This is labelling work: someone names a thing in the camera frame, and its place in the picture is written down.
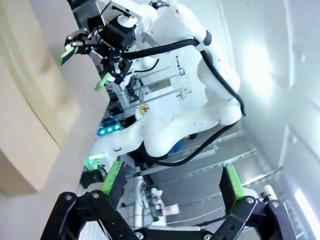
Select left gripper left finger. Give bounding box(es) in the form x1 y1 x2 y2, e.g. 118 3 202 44
41 159 141 240

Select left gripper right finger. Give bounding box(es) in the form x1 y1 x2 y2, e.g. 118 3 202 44
212 164 301 240

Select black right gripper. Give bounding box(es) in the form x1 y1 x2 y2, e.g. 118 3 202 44
59 17 137 92

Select large cardboard box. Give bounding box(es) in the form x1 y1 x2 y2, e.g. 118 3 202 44
0 0 82 198

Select green glowing status light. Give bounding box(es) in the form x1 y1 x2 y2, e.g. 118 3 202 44
84 153 107 169

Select black device blue lights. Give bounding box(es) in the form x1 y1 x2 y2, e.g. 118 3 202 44
96 119 124 137

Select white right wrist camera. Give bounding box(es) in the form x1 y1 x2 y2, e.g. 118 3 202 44
97 0 145 28

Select black right arm cable sleeve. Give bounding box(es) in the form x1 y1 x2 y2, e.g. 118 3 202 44
121 29 247 168

